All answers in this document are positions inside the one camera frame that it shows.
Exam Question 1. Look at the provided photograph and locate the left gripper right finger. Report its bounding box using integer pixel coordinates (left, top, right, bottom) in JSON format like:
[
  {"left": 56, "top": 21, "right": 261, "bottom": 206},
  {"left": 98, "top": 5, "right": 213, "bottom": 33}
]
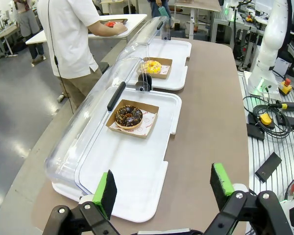
[{"left": 203, "top": 163, "right": 294, "bottom": 235}]

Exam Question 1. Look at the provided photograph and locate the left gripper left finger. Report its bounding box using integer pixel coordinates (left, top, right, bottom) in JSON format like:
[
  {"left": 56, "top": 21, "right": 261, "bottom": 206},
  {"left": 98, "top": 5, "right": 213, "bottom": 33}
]
[{"left": 43, "top": 169, "right": 121, "bottom": 235}]

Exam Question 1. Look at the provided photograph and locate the brown serving tray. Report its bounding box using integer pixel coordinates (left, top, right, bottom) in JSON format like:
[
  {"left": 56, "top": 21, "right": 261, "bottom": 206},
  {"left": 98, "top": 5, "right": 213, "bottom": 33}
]
[{"left": 99, "top": 18, "right": 129, "bottom": 27}]

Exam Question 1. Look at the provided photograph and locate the person's right forearm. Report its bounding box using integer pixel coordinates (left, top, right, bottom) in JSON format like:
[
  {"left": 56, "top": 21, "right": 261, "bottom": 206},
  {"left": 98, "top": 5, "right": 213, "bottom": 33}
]
[{"left": 88, "top": 21, "right": 118, "bottom": 35}]

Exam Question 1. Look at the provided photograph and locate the chocolate donut with nuts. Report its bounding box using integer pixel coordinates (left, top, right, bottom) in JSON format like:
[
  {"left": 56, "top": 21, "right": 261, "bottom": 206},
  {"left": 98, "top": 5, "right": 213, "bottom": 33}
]
[{"left": 114, "top": 105, "right": 144, "bottom": 130}]

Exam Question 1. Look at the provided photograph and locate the chocolate donut in box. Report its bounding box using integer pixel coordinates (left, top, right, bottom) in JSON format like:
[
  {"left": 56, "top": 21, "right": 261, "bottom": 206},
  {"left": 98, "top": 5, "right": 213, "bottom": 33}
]
[{"left": 105, "top": 99, "right": 160, "bottom": 140}]

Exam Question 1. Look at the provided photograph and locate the yellow donut in box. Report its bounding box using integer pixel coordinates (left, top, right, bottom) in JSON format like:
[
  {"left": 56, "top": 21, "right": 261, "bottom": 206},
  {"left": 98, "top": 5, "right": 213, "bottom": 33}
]
[{"left": 137, "top": 56, "right": 173, "bottom": 80}]

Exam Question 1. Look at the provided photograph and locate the yellow glazed donut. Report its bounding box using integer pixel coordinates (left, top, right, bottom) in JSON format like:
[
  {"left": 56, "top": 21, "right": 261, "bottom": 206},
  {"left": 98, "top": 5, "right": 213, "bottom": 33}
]
[{"left": 141, "top": 60, "right": 162, "bottom": 75}]

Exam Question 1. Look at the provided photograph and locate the person in white shirt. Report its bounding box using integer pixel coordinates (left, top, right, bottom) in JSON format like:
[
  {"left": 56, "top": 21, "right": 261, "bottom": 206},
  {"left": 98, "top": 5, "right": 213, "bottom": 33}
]
[{"left": 36, "top": 0, "right": 103, "bottom": 112}]

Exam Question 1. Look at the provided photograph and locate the person's right hand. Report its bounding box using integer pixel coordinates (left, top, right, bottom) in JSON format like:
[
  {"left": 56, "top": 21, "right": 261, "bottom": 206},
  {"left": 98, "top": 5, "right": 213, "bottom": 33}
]
[{"left": 114, "top": 23, "right": 128, "bottom": 35}]

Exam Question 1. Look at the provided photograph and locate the white display case tray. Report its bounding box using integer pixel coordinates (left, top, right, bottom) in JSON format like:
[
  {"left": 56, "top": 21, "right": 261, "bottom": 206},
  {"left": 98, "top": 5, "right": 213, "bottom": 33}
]
[
  {"left": 51, "top": 87, "right": 182, "bottom": 223},
  {"left": 127, "top": 38, "right": 192, "bottom": 91}
]

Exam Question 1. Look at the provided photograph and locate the black rectangular plate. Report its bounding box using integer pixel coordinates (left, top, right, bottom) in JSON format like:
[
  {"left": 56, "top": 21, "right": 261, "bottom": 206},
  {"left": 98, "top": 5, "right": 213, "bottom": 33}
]
[{"left": 254, "top": 151, "right": 283, "bottom": 183}]

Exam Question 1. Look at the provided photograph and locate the aluminium slotted mounting table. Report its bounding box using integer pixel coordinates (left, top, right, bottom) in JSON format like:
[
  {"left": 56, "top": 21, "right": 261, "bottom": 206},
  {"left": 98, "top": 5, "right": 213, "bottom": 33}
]
[{"left": 237, "top": 70, "right": 294, "bottom": 204}]

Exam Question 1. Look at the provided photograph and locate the clear plastic display cover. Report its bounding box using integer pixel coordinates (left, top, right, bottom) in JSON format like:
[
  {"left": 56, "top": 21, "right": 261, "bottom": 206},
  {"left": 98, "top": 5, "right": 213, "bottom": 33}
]
[
  {"left": 115, "top": 16, "right": 171, "bottom": 64},
  {"left": 44, "top": 57, "right": 147, "bottom": 196}
]

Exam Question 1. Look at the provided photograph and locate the black rectangular box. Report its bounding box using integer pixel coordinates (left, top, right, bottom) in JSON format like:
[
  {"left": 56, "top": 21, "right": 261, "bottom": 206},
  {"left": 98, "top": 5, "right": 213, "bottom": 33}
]
[{"left": 246, "top": 123, "right": 265, "bottom": 141}]

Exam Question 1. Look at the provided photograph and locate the yellow handheld pendant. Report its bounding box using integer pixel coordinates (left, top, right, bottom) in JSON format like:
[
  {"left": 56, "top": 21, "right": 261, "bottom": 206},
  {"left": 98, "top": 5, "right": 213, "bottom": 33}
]
[{"left": 259, "top": 113, "right": 274, "bottom": 126}]

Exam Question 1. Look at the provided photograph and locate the red emergency stop button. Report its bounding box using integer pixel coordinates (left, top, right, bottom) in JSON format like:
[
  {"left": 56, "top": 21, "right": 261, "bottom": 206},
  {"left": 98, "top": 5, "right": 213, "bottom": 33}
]
[{"left": 278, "top": 78, "right": 294, "bottom": 96}]

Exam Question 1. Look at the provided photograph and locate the dark round stool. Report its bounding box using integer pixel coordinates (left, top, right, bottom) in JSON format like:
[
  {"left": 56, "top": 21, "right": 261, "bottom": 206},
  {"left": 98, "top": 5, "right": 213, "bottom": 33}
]
[{"left": 98, "top": 62, "right": 111, "bottom": 74}]

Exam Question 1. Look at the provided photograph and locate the white curved table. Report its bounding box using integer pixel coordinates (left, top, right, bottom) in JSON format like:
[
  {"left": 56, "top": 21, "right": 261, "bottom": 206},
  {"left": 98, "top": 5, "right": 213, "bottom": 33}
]
[{"left": 25, "top": 13, "right": 147, "bottom": 45}]

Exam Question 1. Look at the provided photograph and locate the brown top white table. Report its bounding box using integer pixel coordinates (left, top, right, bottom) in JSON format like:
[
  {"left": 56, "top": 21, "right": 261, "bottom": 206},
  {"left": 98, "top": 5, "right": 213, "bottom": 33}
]
[{"left": 173, "top": 0, "right": 222, "bottom": 41}]

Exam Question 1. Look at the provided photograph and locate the bystander in blue jeans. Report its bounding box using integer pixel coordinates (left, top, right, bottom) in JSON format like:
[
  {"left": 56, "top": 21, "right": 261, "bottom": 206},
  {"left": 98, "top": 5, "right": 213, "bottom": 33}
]
[{"left": 147, "top": 0, "right": 173, "bottom": 20}]

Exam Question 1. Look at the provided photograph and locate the bystander in grey trousers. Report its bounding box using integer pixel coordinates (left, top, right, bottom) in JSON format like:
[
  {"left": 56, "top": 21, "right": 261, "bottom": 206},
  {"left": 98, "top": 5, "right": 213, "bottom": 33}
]
[{"left": 13, "top": 0, "right": 47, "bottom": 67}]

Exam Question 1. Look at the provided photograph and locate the black cable bundle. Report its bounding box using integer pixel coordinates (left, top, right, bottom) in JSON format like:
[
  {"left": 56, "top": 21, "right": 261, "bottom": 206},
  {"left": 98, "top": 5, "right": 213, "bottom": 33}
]
[{"left": 242, "top": 95, "right": 293, "bottom": 138}]

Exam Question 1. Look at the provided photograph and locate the black yellow handheld switch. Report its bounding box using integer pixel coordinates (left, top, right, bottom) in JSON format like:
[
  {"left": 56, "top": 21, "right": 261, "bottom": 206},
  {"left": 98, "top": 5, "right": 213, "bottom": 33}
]
[{"left": 269, "top": 100, "right": 294, "bottom": 110}]

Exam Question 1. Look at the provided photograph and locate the black thin body cable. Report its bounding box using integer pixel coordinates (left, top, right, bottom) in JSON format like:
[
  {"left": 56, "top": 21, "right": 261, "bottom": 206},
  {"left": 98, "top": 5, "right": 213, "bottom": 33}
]
[{"left": 48, "top": 0, "right": 75, "bottom": 116}]

